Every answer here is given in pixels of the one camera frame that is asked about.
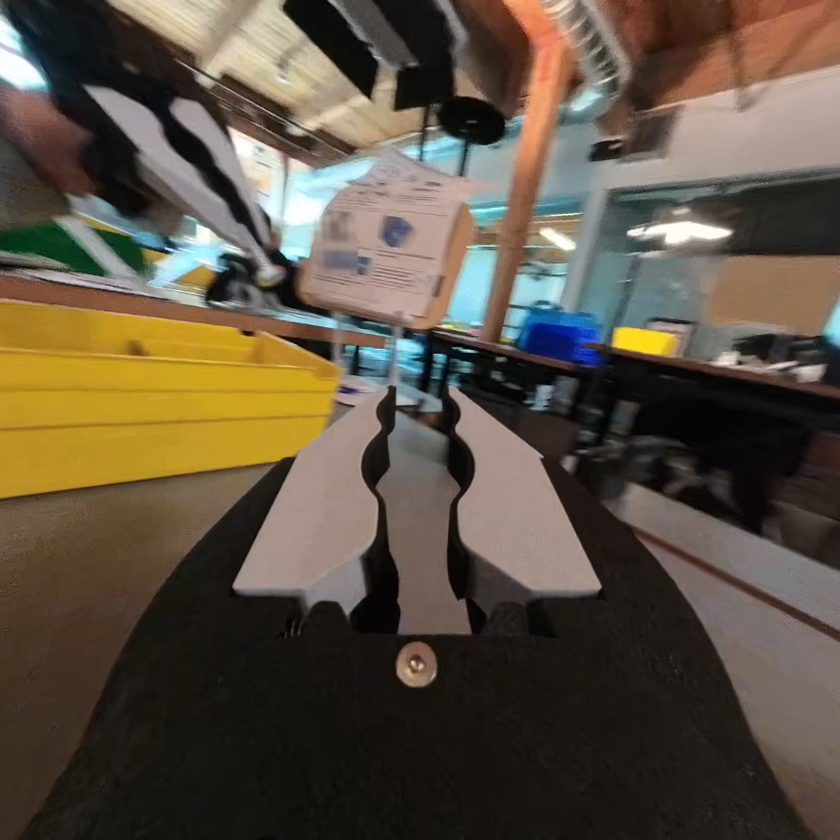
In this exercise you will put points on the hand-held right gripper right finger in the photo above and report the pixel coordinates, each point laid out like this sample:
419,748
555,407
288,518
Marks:
525,525

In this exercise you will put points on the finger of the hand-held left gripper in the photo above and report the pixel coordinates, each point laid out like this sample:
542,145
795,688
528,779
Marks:
220,157
144,138

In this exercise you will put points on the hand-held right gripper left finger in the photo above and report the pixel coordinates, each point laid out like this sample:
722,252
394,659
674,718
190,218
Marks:
308,525

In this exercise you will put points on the large yellow plastic bin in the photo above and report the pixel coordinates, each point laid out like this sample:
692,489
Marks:
164,407

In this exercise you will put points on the person's left hand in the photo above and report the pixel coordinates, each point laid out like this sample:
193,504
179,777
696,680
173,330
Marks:
39,144

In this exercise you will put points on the green and white board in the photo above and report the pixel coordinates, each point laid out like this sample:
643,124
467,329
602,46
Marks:
65,249

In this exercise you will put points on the printed instruction sheet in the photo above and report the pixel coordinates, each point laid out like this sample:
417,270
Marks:
387,243

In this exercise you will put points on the white sheet stand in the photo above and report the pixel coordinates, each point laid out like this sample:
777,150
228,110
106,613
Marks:
394,358

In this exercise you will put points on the overhead black and white panel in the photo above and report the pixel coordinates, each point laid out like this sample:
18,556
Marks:
367,39

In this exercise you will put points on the blue plastic bin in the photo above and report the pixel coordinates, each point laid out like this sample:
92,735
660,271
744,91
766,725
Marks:
558,334

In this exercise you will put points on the small yellow bin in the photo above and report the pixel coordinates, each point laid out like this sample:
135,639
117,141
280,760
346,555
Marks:
643,339

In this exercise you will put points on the background work table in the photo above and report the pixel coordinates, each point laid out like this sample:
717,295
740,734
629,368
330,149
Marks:
709,371

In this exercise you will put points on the pendant ceiling light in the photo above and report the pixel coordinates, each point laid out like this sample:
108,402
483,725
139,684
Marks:
679,229

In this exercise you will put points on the brown cardboard panel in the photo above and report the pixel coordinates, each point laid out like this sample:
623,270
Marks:
774,295

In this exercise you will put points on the wooden post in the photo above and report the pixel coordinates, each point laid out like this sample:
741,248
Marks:
525,197

